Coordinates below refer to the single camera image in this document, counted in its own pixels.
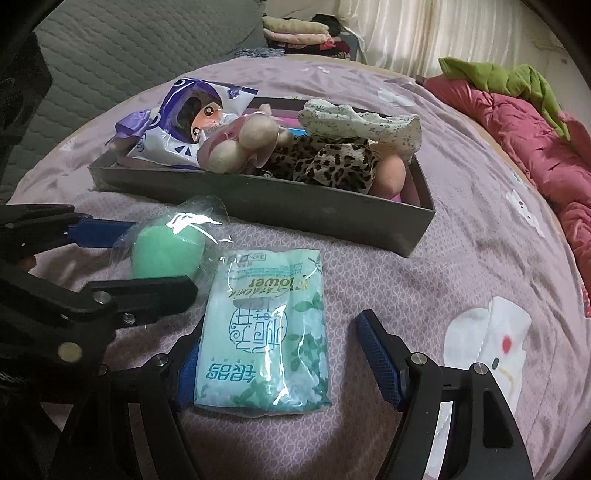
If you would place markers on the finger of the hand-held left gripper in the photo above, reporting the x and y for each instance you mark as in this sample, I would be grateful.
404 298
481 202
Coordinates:
99 230
138 295

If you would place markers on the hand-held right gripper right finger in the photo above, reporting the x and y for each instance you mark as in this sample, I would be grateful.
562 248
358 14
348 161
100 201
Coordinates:
381 364

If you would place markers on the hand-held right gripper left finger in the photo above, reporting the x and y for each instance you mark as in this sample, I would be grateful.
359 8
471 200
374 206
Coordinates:
187 378

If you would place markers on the green sponge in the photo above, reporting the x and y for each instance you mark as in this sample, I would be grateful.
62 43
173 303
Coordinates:
161 254

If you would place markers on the green tissue pack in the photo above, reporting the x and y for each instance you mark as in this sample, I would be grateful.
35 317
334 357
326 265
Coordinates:
263 332

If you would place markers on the yellow white snack packet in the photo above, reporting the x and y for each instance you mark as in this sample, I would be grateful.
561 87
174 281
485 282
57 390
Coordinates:
157 147

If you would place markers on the shallow grey cardboard box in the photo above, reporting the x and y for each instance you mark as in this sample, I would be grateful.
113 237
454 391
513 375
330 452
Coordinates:
277 203

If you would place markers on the cream teddy bear pink skirt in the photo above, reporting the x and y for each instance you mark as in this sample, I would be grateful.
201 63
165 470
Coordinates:
258 134

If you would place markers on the peach makeup sponge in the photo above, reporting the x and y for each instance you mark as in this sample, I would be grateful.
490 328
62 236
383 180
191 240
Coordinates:
390 177

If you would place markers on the leopard print scrunchie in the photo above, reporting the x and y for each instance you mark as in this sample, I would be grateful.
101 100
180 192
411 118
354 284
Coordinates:
332 164

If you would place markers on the white floral socks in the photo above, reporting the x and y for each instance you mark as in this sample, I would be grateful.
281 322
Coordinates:
360 124

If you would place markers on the pink book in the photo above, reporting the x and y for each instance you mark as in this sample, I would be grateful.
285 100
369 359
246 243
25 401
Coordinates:
406 197

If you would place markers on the grey quilted headboard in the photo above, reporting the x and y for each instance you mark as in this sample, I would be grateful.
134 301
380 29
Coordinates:
115 60

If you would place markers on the blue patterned cloth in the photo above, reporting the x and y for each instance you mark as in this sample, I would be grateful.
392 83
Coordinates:
258 51

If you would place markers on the pink quilt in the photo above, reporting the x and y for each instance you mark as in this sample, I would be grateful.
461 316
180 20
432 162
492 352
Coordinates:
508 120

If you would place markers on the folded pink cloth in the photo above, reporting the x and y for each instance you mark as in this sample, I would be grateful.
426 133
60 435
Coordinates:
304 44

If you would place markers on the black garment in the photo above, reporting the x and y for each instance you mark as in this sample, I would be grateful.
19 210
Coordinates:
328 23

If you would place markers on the green blanket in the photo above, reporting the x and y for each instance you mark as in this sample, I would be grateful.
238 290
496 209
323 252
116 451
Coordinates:
498 76

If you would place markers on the white curtain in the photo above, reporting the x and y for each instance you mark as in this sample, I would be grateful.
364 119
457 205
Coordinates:
415 27

